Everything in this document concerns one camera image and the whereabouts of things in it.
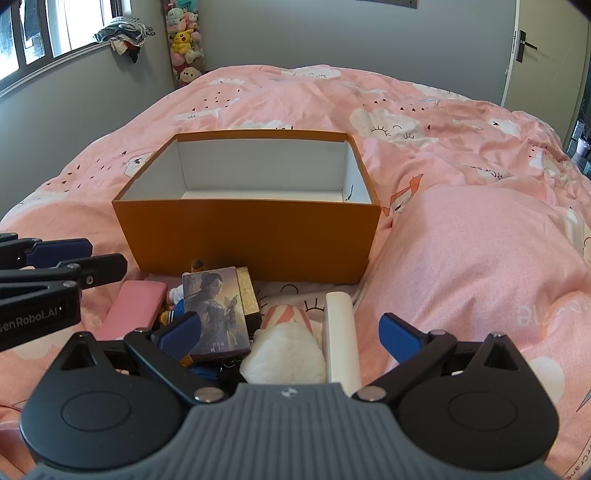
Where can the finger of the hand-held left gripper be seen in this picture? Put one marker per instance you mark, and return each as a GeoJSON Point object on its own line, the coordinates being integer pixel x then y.
{"type": "Point", "coordinates": [51, 253]}
{"type": "Point", "coordinates": [99, 267]}

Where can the pile of clothes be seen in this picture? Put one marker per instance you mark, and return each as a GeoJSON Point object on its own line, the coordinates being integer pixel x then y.
{"type": "Point", "coordinates": [124, 34]}

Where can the black and gold box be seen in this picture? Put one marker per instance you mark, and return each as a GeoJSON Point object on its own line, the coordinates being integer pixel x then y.
{"type": "Point", "coordinates": [251, 295]}

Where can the cluttered dark shelf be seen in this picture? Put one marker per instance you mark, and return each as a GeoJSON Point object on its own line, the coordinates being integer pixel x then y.
{"type": "Point", "coordinates": [581, 147]}

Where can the black and white plush toy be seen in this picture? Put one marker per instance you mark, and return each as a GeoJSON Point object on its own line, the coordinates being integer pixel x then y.
{"type": "Point", "coordinates": [284, 357]}

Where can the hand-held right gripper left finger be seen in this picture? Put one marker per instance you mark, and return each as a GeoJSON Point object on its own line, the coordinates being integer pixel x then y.
{"type": "Point", "coordinates": [180, 334]}

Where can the orange cardboard box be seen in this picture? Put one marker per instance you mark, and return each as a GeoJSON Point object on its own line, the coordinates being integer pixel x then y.
{"type": "Point", "coordinates": [240, 240]}

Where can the white rectangular case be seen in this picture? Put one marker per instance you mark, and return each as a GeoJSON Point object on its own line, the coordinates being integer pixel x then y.
{"type": "Point", "coordinates": [341, 337]}

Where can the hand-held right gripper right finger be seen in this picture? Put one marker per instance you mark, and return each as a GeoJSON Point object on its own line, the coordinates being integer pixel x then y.
{"type": "Point", "coordinates": [399, 339]}

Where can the window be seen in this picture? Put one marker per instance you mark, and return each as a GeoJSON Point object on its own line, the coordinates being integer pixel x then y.
{"type": "Point", "coordinates": [60, 27]}

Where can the card box with figure picture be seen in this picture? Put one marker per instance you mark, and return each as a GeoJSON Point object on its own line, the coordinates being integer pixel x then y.
{"type": "Point", "coordinates": [217, 314]}

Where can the pink cloud print blanket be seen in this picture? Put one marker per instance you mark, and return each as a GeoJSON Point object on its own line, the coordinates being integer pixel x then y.
{"type": "Point", "coordinates": [323, 101]}

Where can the clear tube of plush toys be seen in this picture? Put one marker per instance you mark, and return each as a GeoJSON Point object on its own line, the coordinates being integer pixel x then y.
{"type": "Point", "coordinates": [184, 41]}

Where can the bear plush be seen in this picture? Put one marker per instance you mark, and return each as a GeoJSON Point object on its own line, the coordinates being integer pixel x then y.
{"type": "Point", "coordinates": [177, 295]}

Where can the cream door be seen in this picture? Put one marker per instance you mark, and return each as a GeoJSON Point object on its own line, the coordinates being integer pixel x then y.
{"type": "Point", "coordinates": [554, 69]}

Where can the pink pouch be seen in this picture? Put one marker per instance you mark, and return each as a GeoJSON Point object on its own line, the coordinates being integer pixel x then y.
{"type": "Point", "coordinates": [134, 307]}

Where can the grey wall switch panel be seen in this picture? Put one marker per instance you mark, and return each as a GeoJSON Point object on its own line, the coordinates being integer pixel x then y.
{"type": "Point", "coordinates": [388, 2]}

